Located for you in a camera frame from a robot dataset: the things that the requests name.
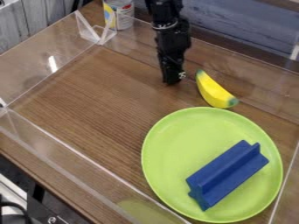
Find black cable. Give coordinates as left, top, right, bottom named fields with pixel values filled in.
left=0, top=201, right=34, bottom=224

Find blue plastic block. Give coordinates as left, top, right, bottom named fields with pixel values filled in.
left=186, top=140, right=269, bottom=211

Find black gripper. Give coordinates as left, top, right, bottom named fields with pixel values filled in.
left=154, top=17, right=192, bottom=85

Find clear acrylic corner bracket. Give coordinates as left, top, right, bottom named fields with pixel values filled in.
left=75, top=10, right=118, bottom=46

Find yellow toy banana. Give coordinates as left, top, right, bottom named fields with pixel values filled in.
left=195, top=70, right=239, bottom=109

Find white yellow can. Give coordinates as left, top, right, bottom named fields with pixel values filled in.
left=103, top=0, right=135, bottom=31

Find clear acrylic enclosure wall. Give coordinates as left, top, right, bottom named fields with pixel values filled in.
left=0, top=3, right=299, bottom=224

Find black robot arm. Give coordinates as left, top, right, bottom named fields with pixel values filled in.
left=144, top=0, right=192, bottom=85

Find green round plate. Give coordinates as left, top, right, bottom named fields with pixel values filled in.
left=142, top=107, right=283, bottom=223

